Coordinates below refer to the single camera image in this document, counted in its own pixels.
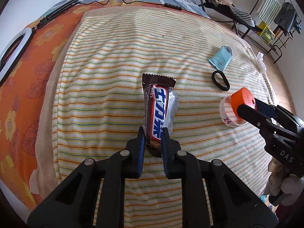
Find orange plastic cap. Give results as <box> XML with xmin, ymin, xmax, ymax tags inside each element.
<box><xmin>230</xmin><ymin>88</ymin><xmax>256</xmax><ymax>119</ymax></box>

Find brown candy bar wrapper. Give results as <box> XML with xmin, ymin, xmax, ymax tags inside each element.
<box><xmin>142</xmin><ymin>73</ymin><xmax>176</xmax><ymax>158</ymax></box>

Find white silicone wristband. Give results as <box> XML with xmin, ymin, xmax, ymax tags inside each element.
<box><xmin>219</xmin><ymin>95</ymin><xmax>247</xmax><ymax>128</ymax></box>

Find white crumpled tissue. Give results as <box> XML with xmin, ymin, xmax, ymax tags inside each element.
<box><xmin>256</xmin><ymin>52</ymin><xmax>267</xmax><ymax>74</ymax></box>

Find striped yellow towel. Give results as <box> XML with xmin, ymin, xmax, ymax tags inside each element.
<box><xmin>51</xmin><ymin>8</ymin><xmax>276</xmax><ymax>228</ymax></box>

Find beige blanket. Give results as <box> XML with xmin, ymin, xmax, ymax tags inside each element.
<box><xmin>31</xmin><ymin>7</ymin><xmax>289</xmax><ymax>197</ymax></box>

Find teal tube packet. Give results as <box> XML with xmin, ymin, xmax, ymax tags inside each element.
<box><xmin>209</xmin><ymin>46</ymin><xmax>233</xmax><ymax>72</ymax></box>

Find yellow crate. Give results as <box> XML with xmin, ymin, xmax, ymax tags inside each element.
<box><xmin>257</xmin><ymin>21</ymin><xmax>275</xmax><ymax>44</ymax></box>

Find black clothes rack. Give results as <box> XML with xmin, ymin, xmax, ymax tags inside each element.
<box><xmin>240</xmin><ymin>0</ymin><xmax>303</xmax><ymax>64</ymax></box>

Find orange floral bedsheet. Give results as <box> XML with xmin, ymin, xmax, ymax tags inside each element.
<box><xmin>0</xmin><ymin>0</ymin><xmax>134</xmax><ymax>211</ymax></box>

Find clothes on chair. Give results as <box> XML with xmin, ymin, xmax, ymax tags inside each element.
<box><xmin>203</xmin><ymin>0</ymin><xmax>256</xmax><ymax>28</ymax></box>

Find black folding chair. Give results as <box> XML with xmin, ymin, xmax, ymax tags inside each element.
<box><xmin>199</xmin><ymin>0</ymin><xmax>263</xmax><ymax>38</ymax></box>

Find black hair tie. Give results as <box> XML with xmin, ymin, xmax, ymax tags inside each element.
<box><xmin>211</xmin><ymin>70</ymin><xmax>230</xmax><ymax>92</ymax></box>

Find black ring light cable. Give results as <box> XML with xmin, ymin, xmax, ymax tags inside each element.
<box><xmin>32</xmin><ymin>0</ymin><xmax>182</xmax><ymax>32</ymax></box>

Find white ring light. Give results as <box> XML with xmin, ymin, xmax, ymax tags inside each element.
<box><xmin>0</xmin><ymin>27</ymin><xmax>34</xmax><ymax>86</ymax></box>

